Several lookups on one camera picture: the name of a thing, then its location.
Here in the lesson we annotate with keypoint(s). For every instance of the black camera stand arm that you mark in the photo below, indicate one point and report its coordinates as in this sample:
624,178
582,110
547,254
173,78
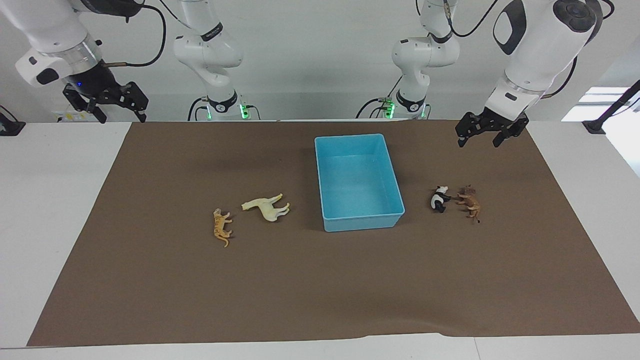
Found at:
612,107

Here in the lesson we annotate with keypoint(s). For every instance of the brown lion toy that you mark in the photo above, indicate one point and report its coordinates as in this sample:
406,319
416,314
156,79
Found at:
470,201

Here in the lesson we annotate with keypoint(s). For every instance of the orange tiger toy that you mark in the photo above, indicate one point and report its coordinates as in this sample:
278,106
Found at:
221,227

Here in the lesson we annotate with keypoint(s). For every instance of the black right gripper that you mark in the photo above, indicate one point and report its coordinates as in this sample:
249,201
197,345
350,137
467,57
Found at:
115,92

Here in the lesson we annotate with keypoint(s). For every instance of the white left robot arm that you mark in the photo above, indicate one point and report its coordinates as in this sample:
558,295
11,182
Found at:
425,50

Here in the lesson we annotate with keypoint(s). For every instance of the light blue storage box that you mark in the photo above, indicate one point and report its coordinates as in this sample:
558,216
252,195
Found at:
357,185

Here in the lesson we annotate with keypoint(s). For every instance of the white box yellow label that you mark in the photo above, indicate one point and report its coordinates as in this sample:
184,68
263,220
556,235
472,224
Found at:
72,116

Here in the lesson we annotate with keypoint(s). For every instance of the black white panda toy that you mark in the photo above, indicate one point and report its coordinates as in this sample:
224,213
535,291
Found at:
439,199

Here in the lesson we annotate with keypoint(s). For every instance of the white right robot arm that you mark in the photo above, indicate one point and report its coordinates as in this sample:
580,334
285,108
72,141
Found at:
205,45

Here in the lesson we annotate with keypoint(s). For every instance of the brown table mat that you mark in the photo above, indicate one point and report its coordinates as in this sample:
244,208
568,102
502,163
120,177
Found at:
300,280

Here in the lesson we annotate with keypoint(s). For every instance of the bright window pane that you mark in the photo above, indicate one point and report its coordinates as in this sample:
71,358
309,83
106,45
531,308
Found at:
595,102

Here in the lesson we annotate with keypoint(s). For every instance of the black table clamp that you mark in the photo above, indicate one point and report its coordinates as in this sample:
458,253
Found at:
10,126

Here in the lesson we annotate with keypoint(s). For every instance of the cream horse toy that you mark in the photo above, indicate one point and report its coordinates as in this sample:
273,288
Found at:
267,209

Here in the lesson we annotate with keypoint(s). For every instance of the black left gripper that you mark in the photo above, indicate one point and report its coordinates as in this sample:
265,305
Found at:
492,124

